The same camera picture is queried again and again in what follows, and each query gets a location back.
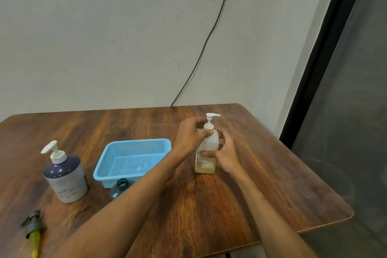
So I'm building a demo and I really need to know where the large translucent bottle yellow liquid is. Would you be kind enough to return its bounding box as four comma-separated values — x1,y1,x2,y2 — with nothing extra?
194,129,219,175

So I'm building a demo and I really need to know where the small navy white floral bottle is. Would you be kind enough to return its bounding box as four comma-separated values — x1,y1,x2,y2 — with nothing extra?
43,155,89,204

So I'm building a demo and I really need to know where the person's right hand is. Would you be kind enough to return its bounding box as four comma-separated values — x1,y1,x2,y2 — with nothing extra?
199,127,247,177

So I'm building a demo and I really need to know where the small green plastic bottle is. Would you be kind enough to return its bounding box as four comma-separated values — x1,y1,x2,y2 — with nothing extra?
109,178,132,200

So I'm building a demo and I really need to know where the person's left forearm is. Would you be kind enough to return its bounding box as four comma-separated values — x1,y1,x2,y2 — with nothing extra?
51,149,188,258

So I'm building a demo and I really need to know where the large white pump cap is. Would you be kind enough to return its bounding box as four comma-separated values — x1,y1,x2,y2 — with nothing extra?
203,113,222,131

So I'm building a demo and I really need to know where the small white pump cap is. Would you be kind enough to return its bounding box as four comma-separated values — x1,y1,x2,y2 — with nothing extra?
41,140,68,164

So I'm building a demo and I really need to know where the black wall cable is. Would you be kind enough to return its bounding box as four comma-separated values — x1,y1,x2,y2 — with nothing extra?
170,0,237,107

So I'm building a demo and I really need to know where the person's left hand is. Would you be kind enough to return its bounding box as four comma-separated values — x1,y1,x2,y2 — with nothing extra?
173,117,216,158

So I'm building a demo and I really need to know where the person's right forearm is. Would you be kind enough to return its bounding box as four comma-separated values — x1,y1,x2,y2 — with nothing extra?
234,170,318,258

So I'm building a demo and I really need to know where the green pump cap yellow tube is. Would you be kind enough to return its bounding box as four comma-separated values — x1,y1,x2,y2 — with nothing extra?
20,210,46,258

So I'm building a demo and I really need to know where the blue plastic basket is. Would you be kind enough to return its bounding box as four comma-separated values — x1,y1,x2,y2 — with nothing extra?
93,138,172,189

